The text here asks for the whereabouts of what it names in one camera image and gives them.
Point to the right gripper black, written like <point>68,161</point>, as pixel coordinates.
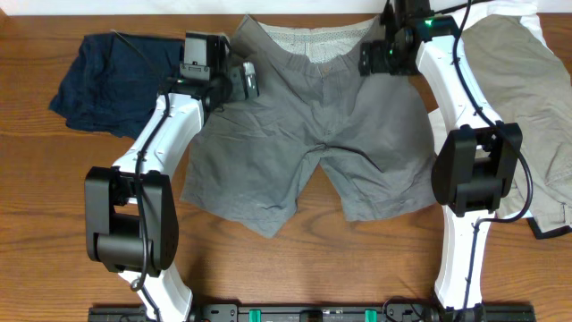
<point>371,61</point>

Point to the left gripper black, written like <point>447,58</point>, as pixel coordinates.
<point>228,76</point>

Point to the grey shorts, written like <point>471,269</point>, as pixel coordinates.
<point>371,135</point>

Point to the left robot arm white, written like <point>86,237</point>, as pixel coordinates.
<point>131,222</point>

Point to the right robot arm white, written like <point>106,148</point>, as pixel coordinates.
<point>475,165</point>

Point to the white garment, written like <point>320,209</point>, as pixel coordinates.
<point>527,13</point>

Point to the navy blue folded garment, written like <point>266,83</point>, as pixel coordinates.
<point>112,84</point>

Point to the khaki shorts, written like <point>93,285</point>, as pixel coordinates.
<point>527,84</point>

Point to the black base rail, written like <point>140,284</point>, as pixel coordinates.
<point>392,312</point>

